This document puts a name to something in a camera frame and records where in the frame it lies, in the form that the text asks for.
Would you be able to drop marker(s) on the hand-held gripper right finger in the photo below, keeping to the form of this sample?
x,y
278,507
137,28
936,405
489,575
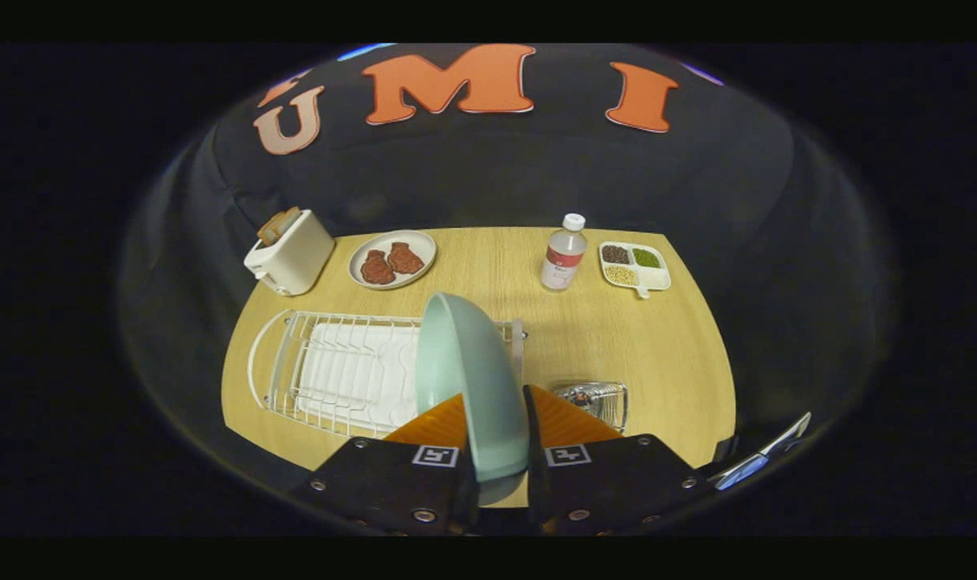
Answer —
x,y
531,451

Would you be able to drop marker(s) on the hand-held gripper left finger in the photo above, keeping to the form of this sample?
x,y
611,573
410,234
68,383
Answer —
x,y
391,487

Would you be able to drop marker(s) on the mint green plate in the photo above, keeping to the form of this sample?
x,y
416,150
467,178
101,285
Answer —
x,y
472,379

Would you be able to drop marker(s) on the beige round plate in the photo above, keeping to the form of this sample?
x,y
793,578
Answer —
x,y
416,242

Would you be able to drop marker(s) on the clear plastic water bottle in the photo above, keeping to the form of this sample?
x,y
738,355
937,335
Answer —
x,y
563,258

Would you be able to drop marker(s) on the pile of yellow beans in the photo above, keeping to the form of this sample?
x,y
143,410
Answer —
x,y
620,275

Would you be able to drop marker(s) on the white divided tray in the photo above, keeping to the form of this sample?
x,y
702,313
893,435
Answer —
x,y
656,279

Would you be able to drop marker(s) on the pile of brown beans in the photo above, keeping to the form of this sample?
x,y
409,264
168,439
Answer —
x,y
615,254

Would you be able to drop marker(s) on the brown meat piece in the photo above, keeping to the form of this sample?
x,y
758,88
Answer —
x,y
406,258
377,268

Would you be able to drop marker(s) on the pile of green beans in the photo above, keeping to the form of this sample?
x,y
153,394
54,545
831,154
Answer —
x,y
647,258

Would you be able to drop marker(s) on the white toaster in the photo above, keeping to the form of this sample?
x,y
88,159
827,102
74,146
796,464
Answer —
x,y
295,262

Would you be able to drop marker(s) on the toasted bread slice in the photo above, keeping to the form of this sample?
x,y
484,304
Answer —
x,y
289,217
271,232

